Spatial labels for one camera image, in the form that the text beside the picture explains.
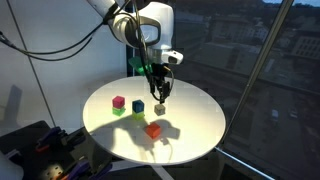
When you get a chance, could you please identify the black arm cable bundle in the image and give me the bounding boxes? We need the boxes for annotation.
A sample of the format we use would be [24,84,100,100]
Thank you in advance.
[0,0,133,63]

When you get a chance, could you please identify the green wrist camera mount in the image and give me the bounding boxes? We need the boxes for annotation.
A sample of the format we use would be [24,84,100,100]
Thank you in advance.
[127,55,153,77]

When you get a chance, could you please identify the purple clamp with orange tips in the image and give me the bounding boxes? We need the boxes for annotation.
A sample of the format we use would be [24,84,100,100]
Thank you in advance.
[34,125,64,154]
[61,159,113,180]

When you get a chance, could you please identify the yellow-green block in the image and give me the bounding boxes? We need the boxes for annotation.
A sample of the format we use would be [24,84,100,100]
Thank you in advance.
[131,110,146,121]

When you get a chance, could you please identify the perforated metal board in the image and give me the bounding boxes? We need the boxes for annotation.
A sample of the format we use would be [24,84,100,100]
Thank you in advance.
[33,156,68,180]

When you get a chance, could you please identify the metal window frame bar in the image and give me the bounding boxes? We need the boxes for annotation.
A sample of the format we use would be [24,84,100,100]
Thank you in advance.
[219,0,295,148]

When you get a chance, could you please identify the grey block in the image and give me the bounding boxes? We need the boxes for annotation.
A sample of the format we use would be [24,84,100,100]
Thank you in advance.
[153,103,167,117]

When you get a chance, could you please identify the white rounded object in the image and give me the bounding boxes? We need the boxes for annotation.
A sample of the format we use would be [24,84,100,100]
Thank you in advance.
[0,151,25,180]

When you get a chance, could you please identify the metal window sill rail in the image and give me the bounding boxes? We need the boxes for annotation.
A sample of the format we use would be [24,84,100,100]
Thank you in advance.
[214,146,278,180]

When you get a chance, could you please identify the blue block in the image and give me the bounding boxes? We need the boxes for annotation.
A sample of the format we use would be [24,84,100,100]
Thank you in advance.
[131,99,145,114]

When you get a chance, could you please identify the orange block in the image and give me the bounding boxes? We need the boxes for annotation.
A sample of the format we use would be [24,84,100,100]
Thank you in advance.
[145,122,162,140]

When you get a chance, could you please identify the black mounting base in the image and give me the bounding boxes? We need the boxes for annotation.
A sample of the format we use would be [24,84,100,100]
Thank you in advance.
[0,119,114,180]

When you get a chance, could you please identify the green block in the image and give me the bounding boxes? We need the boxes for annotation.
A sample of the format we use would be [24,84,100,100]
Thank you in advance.
[111,106,127,118]

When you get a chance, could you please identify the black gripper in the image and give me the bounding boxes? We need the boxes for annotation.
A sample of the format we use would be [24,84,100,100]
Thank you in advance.
[148,62,174,105]

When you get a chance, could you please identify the pink block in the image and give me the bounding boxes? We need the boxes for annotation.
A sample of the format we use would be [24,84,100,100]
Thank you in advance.
[112,95,126,110]

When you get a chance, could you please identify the white table leg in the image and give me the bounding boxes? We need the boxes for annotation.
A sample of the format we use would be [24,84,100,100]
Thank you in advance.
[151,164,176,180]

